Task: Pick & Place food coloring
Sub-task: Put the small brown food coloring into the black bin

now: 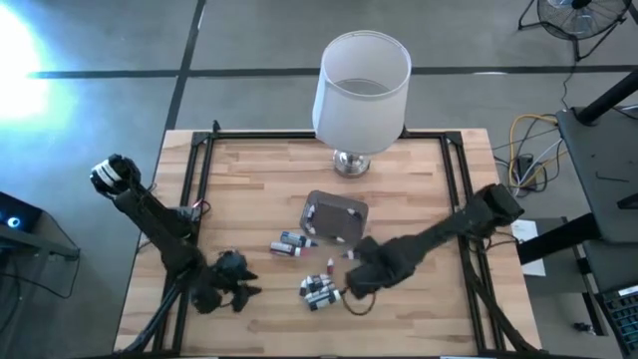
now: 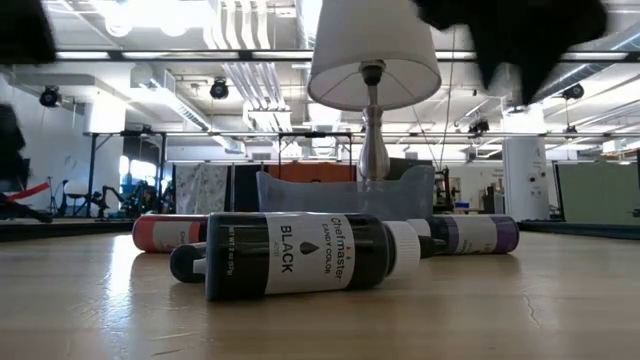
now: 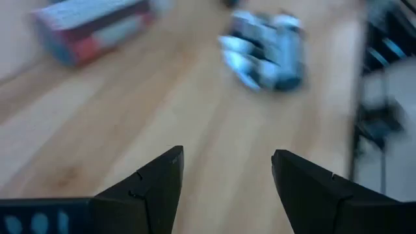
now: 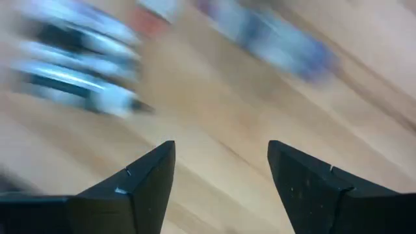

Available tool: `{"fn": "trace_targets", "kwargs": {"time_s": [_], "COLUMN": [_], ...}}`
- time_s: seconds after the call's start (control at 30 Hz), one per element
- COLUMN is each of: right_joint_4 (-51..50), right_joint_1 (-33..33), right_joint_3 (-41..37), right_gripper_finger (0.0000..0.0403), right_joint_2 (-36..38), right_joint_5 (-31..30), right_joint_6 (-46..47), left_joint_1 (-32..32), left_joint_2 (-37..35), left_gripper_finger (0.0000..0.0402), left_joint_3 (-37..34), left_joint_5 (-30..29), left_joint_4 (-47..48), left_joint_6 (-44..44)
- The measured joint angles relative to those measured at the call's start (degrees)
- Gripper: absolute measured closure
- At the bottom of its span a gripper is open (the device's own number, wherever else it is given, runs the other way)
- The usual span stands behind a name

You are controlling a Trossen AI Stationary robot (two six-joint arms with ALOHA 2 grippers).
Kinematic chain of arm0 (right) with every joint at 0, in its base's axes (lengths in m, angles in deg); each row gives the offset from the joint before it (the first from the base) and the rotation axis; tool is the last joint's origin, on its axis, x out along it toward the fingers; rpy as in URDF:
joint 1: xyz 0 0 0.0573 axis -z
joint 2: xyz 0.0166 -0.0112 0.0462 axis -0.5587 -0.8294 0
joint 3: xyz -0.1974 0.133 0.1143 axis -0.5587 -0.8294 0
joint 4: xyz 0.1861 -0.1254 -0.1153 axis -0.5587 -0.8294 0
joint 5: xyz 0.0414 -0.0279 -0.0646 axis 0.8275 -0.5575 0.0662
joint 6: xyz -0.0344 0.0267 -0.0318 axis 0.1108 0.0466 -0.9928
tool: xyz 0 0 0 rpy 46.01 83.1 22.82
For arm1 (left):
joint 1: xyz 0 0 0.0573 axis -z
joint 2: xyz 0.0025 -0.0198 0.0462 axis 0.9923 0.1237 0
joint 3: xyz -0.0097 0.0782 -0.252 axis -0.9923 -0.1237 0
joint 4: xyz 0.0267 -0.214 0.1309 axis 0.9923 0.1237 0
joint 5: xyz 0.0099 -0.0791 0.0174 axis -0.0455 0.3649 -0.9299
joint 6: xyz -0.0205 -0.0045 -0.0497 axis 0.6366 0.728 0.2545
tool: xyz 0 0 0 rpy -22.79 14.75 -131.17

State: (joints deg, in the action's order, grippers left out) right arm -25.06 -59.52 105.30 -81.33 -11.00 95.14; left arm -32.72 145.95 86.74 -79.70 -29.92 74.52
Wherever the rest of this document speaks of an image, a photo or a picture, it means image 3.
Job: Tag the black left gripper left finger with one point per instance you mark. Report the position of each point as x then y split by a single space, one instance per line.
152 201

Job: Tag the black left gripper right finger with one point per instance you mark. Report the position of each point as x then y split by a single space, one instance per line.
315 201

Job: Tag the large dark food coloring bottle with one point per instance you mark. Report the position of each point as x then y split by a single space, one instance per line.
289 55

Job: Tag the small black food coloring bottle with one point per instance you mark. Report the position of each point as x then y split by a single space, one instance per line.
247 24

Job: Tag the black metal stand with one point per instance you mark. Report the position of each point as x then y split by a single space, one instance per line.
377 81

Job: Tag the red blue cardboard box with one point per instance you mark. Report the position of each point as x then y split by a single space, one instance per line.
91 29

